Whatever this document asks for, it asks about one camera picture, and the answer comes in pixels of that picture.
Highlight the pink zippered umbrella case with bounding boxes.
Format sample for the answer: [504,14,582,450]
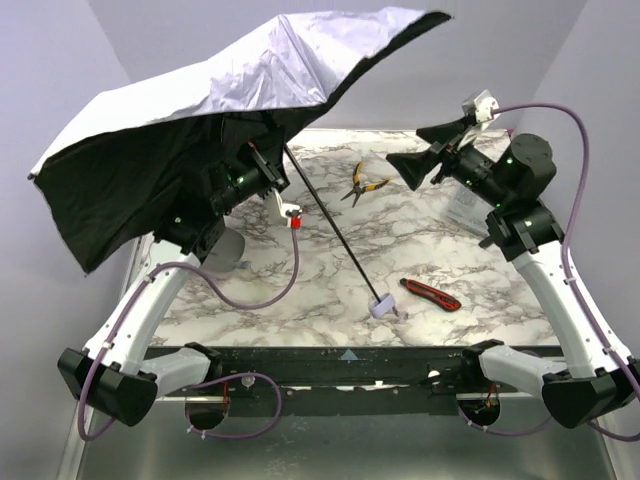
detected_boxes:
[201,227,251,273]

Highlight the lavender umbrella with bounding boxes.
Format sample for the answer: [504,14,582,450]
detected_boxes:
[27,6,456,321]

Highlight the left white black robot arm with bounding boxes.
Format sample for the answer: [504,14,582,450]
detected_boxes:
[58,133,300,440]

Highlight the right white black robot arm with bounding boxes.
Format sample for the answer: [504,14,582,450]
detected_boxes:
[386,119,639,428]

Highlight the yellow black pliers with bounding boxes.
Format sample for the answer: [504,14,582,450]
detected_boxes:
[341,161,391,207]

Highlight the red black utility knife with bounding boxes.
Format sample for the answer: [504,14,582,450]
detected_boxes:
[399,278,461,312]

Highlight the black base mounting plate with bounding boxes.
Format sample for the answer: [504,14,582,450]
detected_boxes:
[149,344,551,417]

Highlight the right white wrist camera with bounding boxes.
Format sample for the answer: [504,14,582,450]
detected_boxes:
[460,89,499,146]

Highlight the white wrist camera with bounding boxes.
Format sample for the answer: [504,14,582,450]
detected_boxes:
[460,89,499,146]
[264,190,303,230]

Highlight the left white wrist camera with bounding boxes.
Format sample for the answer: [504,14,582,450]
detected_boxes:
[264,190,303,230]

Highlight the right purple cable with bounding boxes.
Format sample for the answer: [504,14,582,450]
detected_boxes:
[459,102,640,442]

